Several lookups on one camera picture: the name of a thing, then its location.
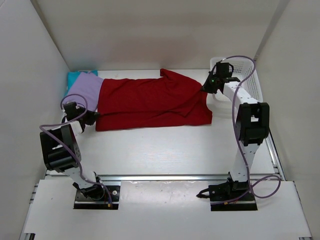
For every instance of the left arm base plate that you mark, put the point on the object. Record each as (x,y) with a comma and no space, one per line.
(96,198)

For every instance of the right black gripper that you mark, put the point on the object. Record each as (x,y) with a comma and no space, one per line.
(210,85)

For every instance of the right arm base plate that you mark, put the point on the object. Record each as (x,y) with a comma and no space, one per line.
(225,197)

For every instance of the white plastic basket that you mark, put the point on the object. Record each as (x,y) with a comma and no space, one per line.
(242,67)

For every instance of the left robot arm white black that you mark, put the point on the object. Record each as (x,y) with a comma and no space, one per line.
(61,152)

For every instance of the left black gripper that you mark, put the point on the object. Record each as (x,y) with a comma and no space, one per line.
(89,117)

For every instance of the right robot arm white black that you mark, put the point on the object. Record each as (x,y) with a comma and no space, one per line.
(250,121)

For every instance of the red t shirt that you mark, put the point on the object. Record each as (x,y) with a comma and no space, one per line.
(171,100)

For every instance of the teal t shirt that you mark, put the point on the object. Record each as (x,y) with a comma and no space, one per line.
(77,79)

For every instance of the purple t shirt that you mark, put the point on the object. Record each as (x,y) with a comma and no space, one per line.
(90,93)

